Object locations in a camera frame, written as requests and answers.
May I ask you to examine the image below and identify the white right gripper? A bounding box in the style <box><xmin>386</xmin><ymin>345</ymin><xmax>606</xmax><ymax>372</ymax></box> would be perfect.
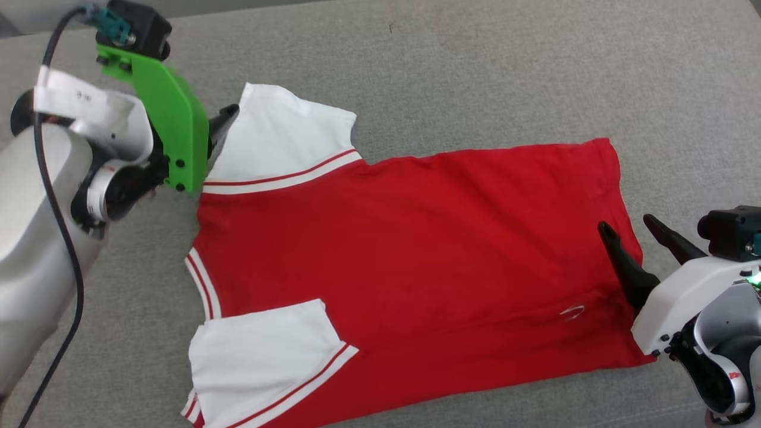
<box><xmin>598</xmin><ymin>214</ymin><xmax>753</xmax><ymax>360</ymax></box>

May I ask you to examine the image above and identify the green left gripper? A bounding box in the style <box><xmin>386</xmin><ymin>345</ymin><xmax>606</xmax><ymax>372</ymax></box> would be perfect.
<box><xmin>95</xmin><ymin>43</ymin><xmax>240</xmax><ymax>196</ymax></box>

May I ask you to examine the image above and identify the red and white jersey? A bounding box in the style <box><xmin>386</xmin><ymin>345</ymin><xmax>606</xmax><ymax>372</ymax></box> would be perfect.
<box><xmin>180</xmin><ymin>82</ymin><xmax>658</xmax><ymax>428</ymax></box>

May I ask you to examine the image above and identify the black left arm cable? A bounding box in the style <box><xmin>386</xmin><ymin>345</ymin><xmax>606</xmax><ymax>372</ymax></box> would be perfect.
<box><xmin>18</xmin><ymin>5</ymin><xmax>105</xmax><ymax>428</ymax></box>

